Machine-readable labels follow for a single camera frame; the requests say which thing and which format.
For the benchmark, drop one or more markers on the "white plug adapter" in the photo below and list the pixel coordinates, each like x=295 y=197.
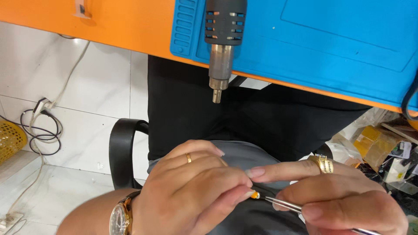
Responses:
x=44 y=103

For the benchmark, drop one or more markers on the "blue silicone work mat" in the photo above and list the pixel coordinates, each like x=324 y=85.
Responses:
x=326 y=49

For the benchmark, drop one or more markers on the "grey hot air gun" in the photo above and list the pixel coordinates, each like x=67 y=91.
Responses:
x=223 y=29

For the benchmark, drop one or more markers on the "yellow plastic basket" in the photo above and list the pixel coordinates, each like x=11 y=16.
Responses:
x=9 y=140

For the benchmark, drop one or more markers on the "person's right hand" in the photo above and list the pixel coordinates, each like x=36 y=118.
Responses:
x=352 y=202

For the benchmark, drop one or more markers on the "small clear plastic bracket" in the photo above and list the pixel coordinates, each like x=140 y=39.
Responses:
x=81 y=9

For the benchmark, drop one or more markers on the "person's left hand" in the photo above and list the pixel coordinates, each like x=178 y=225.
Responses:
x=183 y=195

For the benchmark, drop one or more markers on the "small orange part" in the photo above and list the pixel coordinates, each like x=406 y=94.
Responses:
x=255 y=195

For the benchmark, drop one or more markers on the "person's grey shirt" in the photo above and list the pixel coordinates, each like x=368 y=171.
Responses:
x=254 y=156

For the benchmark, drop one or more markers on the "silver metal tweezers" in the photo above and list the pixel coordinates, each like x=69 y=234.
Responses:
x=284 y=204

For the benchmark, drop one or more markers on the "black chair armrest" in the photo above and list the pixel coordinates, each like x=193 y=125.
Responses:
x=122 y=153

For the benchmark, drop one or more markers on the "person's black trousers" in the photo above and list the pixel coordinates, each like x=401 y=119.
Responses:
x=261 y=120

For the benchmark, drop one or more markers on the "heap of packets and boxes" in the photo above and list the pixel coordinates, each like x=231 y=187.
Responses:
x=382 y=147

